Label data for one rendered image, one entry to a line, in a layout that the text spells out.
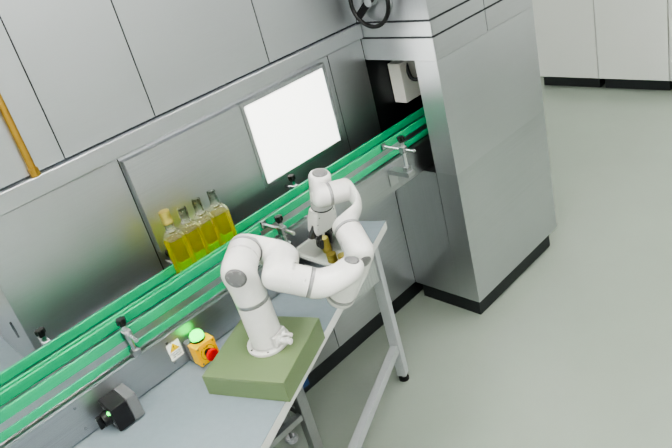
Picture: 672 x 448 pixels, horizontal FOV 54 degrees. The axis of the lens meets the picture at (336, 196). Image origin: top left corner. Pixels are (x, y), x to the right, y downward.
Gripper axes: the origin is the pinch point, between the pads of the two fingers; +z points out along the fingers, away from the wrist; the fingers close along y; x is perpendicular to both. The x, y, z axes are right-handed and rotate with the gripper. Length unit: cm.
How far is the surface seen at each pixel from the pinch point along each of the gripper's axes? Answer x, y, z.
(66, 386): -4, 93, -5
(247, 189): -33.5, 5.9, -8.9
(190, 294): -5, 51, -8
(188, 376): 7, 64, 8
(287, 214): -15.9, 2.5, -4.5
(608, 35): -57, -344, 55
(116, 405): 7, 86, 0
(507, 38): -7, -119, -33
